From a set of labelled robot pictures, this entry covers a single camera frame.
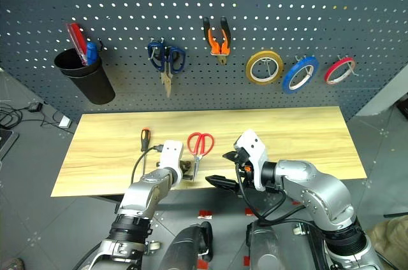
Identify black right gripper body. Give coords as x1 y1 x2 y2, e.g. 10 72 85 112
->
233 146 256 189

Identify yellow tape roll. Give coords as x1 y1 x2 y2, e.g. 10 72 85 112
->
245 50 284 86

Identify blue tape roll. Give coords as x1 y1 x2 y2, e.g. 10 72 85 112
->
282 56 320 95

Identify red tape roll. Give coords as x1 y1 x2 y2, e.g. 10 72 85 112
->
323 57 356 86

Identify dark grey metal pegboard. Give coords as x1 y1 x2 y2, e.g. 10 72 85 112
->
0 0 408 122

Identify black and orange screwdriver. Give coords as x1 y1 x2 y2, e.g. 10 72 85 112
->
140 128 152 176

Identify dark rounded robot leg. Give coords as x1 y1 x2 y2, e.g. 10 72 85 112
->
245 220 317 270
158 221 214 270

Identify black cup holder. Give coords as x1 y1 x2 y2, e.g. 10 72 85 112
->
53 47 116 106

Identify orange and black pliers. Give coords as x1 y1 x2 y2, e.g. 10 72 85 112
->
202 16 233 66

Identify blue marker pen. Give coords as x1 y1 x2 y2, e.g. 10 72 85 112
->
85 41 99 66

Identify red transparent utility knife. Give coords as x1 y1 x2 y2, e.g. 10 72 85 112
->
66 22 89 66

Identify dark flat floor panel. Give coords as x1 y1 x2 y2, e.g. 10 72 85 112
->
0 127 20 160

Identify light grey side panel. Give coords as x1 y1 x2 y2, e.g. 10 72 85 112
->
356 62 408 118

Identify brown crumpled bag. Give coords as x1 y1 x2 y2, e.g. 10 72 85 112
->
365 215 408 262

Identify red handled scissors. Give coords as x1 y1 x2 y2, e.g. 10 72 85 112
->
186 132 215 183

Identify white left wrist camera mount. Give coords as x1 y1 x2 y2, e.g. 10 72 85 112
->
157 139 185 185

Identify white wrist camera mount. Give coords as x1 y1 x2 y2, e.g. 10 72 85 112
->
157 139 185 185
233 129 270 192

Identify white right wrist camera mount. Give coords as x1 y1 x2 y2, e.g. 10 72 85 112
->
233 129 270 192

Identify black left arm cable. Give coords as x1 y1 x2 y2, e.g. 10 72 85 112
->
130 144 164 185

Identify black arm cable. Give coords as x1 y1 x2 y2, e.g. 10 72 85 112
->
130 144 164 185
235 160 323 230

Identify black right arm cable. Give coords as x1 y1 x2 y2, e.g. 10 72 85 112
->
235 160 323 230

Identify blue handled scissors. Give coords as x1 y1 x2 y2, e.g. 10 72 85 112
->
147 39 187 99

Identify black floor cables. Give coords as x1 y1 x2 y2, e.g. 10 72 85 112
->
0 103 64 131

